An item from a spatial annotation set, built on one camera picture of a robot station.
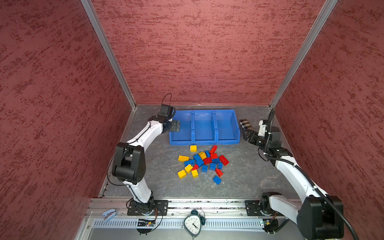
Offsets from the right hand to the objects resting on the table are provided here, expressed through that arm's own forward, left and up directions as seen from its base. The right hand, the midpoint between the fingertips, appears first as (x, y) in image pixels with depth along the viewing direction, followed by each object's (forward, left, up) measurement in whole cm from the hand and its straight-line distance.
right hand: (246, 135), depth 85 cm
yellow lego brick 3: (-17, +38, -13) cm, 44 cm away
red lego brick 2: (-16, +17, -14) cm, 27 cm away
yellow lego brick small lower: (-17, +31, -12) cm, 37 cm away
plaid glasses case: (+17, -7, -12) cm, 22 cm away
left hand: (+9, +46, -3) cm, 47 cm away
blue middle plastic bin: (+18, +23, -17) cm, 34 cm away
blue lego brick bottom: (-20, +18, -16) cm, 31 cm away
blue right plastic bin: (+19, +6, -18) cm, 27 cm away
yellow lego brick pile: (-6, +26, -12) cm, 29 cm away
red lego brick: (-2, +19, -14) cm, 23 cm away
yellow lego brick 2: (-7, +38, -13) cm, 41 cm away
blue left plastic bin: (+6, +33, -5) cm, 34 cm away
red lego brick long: (-9, +12, -14) cm, 21 cm away
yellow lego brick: (0, +32, -14) cm, 34 cm away
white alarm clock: (-40, +32, -11) cm, 53 cm away
